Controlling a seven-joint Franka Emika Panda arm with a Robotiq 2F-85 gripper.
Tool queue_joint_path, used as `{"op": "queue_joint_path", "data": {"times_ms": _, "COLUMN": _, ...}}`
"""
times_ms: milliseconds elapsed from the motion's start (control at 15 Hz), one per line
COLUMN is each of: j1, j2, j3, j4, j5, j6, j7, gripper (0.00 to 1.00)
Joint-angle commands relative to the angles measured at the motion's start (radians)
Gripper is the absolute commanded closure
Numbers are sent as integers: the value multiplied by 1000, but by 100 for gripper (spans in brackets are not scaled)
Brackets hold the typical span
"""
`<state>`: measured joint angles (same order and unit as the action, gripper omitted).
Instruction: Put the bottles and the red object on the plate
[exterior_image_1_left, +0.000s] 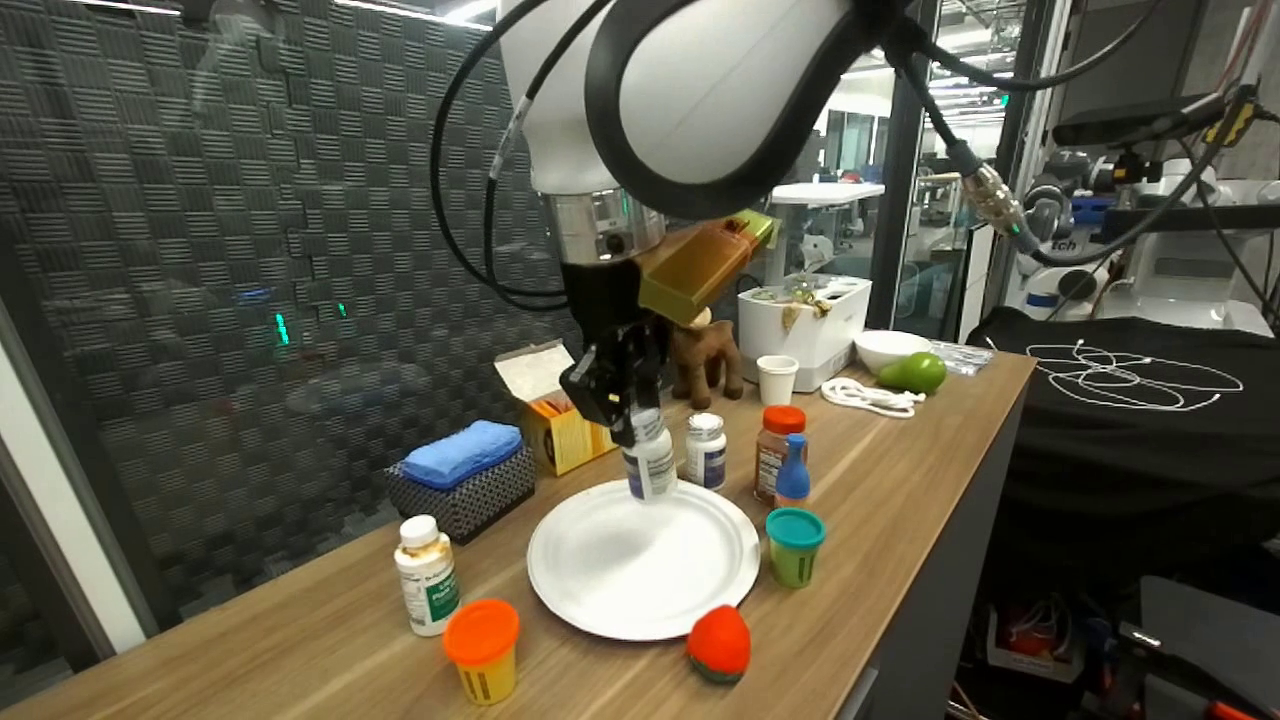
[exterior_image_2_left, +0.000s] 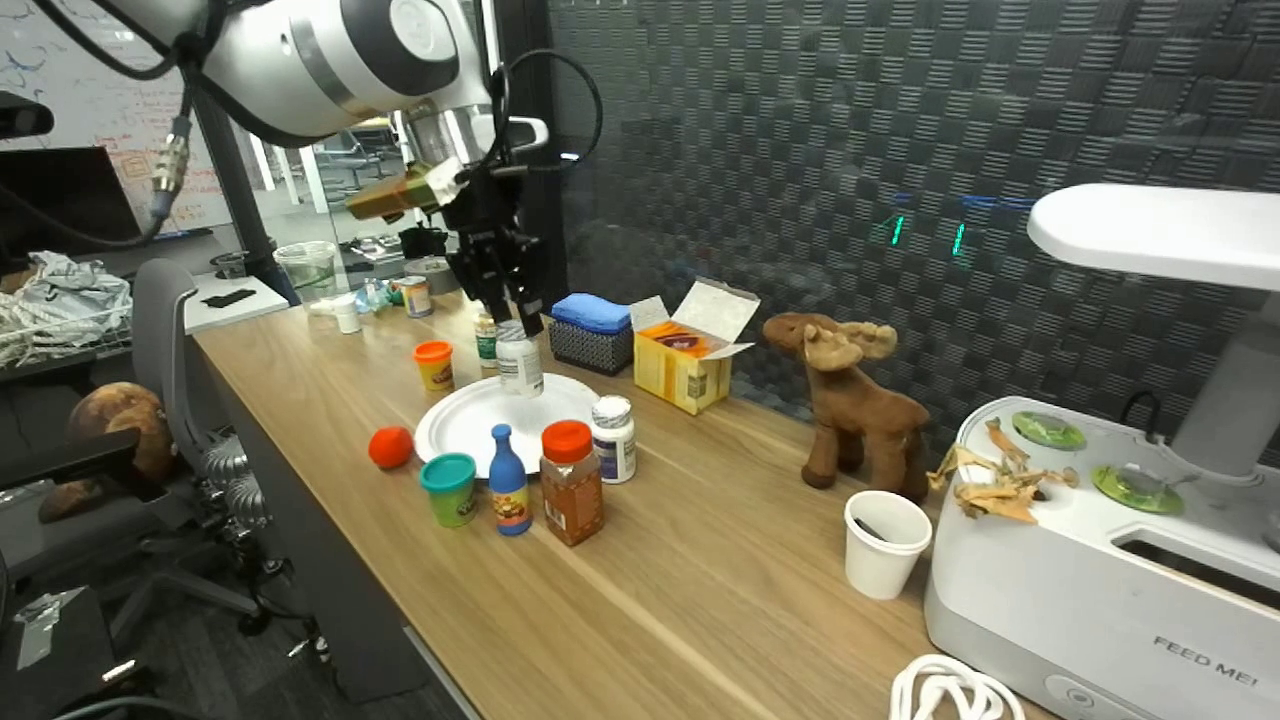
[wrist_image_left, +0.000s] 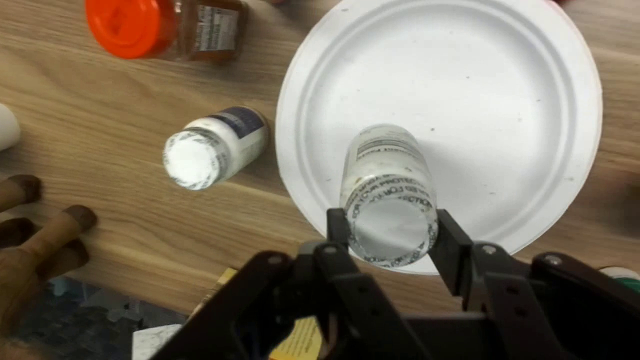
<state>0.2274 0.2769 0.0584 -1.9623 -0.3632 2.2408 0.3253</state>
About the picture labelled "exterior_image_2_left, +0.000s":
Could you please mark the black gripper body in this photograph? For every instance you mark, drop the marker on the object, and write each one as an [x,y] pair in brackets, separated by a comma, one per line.
[485,225]

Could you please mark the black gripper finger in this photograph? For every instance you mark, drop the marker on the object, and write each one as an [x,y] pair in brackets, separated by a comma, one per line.
[529,306]
[491,299]

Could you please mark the white bottle green label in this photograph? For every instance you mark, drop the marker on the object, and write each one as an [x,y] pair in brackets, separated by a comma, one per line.
[485,345]

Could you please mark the small clear plastic bottle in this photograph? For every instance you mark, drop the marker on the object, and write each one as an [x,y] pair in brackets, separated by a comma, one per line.
[518,360]

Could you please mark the white pill bottle blue label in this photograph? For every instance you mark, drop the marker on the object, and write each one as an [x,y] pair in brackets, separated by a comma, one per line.
[613,442]

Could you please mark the brown spice bottle orange lid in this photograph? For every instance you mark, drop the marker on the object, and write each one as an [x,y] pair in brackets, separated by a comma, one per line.
[570,484]

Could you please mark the green dough can teal lid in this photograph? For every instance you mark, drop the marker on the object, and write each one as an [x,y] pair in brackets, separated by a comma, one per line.
[448,480]

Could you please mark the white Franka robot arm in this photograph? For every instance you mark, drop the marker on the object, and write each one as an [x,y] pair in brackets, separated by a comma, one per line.
[306,65]

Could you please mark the white paper plate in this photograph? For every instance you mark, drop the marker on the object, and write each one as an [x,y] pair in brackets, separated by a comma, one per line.
[460,425]

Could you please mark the blue folded cloth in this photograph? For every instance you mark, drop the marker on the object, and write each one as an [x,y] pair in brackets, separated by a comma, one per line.
[589,314]

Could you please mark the grey woven basket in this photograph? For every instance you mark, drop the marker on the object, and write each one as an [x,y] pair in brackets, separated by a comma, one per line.
[585,351]

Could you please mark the small colourful can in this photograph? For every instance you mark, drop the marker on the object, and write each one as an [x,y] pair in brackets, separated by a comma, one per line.
[417,294]

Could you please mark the small white cup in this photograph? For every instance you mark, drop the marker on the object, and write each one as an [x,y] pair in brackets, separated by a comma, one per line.
[346,316]

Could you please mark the open yellow cardboard box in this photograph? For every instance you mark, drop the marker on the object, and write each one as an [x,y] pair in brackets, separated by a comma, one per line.
[680,364]

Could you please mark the clear plastic container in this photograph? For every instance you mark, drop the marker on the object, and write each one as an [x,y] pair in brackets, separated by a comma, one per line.
[308,266]

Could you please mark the red toy strawberry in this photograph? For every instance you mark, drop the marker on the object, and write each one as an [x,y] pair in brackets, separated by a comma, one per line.
[388,448]

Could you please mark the blue toy bottle colourful label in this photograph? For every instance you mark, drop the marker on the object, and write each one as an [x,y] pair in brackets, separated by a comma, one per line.
[511,490]

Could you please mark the white side table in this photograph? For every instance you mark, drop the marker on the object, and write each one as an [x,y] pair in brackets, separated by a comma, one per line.
[234,316]

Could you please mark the small black device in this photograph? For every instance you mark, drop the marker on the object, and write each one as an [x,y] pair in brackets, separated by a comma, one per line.
[227,299]

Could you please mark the grey office chair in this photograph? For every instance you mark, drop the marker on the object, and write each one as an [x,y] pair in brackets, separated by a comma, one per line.
[167,360]

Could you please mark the brown moose plush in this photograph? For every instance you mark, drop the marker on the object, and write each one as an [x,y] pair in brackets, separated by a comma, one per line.
[855,405]

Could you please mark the brown plush toy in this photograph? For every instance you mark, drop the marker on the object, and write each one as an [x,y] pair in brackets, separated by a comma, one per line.
[121,422]

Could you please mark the black monitor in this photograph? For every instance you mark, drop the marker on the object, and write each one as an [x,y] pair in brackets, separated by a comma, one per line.
[60,203]

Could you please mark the white paper cup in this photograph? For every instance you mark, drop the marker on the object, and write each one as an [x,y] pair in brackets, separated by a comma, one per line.
[885,544]

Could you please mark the pile of patterned cloth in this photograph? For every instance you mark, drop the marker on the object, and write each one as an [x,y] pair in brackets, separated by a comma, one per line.
[53,310]

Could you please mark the dried brown plant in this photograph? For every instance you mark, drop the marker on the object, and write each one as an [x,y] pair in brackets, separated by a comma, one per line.
[992,484]

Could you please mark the white indoor garden appliance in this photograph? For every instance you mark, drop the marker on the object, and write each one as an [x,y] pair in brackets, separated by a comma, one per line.
[1105,600]

